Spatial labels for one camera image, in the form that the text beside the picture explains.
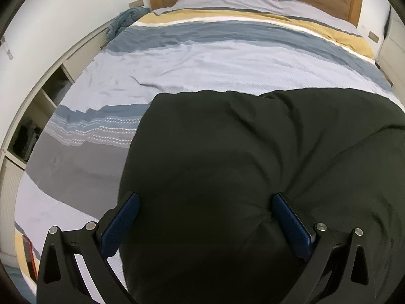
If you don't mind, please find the striped duvet cover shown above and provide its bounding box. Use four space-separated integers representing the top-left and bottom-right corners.
15 8 404 303

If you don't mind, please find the white low shelf unit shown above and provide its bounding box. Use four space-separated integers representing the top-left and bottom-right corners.
1 21 111 268

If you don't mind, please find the right wall switch plate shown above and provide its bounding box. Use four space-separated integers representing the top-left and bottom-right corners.
369 31 380 43

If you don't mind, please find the black puffer coat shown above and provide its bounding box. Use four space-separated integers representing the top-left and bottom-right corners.
119 89 404 303

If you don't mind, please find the red flat object on bed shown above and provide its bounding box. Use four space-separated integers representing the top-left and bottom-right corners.
23 235 38 283

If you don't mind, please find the blue crumpled cloth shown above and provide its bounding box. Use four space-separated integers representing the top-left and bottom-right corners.
106 7 151 42

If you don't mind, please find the left wall switch plate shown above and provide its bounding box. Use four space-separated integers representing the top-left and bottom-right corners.
128 0 144 8

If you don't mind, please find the wall switch plate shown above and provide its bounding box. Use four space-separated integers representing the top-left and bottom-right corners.
128 0 144 8
369 31 380 43

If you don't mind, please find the striped pillow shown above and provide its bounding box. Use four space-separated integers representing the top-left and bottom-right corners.
153 0 360 36

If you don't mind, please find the white wardrobe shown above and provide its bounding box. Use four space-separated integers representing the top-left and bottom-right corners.
377 7 405 104

